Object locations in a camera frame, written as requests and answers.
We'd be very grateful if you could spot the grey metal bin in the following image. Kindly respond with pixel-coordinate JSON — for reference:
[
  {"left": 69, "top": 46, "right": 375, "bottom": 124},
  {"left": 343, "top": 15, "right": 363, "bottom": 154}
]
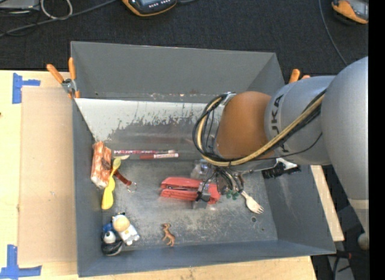
[{"left": 69, "top": 40, "right": 337, "bottom": 278}]

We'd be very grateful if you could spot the yellow plastic spoon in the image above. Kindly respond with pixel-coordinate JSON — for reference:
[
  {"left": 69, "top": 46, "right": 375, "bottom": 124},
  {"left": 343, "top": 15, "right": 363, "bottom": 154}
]
[{"left": 100, "top": 157, "right": 122, "bottom": 211}]

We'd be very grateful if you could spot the brown cardboard board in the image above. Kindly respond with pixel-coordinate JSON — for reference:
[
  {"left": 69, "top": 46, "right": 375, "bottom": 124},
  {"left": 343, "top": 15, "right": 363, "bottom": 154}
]
[{"left": 17, "top": 86, "right": 79, "bottom": 269}]

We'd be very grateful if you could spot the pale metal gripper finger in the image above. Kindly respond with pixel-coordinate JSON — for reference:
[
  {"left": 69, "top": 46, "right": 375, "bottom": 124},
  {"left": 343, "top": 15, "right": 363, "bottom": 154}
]
[
  {"left": 196, "top": 182, "right": 211, "bottom": 197},
  {"left": 192, "top": 194, "right": 211, "bottom": 210}
]

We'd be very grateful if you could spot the red strap with key ring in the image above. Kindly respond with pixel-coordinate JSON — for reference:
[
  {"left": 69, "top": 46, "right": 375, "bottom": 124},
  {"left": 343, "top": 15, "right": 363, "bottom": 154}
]
[{"left": 114, "top": 169, "right": 138, "bottom": 194}]

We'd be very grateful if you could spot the black cylinder on white bracket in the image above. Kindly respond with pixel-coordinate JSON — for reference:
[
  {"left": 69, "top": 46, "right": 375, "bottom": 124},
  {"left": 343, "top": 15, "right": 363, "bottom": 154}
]
[{"left": 261, "top": 157, "right": 301, "bottom": 180}]

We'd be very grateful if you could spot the white plastic fork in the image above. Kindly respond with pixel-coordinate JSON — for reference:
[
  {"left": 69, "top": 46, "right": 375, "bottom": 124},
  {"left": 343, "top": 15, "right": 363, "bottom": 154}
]
[{"left": 240, "top": 190, "right": 265, "bottom": 214}]

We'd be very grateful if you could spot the red marker pen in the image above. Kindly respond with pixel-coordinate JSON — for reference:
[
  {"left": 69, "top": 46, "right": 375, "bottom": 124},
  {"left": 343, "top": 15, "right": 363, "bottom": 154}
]
[
  {"left": 138, "top": 152, "right": 180, "bottom": 161},
  {"left": 112, "top": 149, "right": 177, "bottom": 156}
]

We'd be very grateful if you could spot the black and white toy panda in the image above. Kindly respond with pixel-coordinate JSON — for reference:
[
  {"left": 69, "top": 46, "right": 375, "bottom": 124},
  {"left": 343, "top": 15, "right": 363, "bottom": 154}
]
[{"left": 100, "top": 230, "right": 124, "bottom": 257}]

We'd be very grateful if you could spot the red stapler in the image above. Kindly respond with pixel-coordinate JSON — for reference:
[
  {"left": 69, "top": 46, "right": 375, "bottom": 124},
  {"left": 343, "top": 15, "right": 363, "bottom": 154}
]
[{"left": 159, "top": 176, "right": 221, "bottom": 205}]

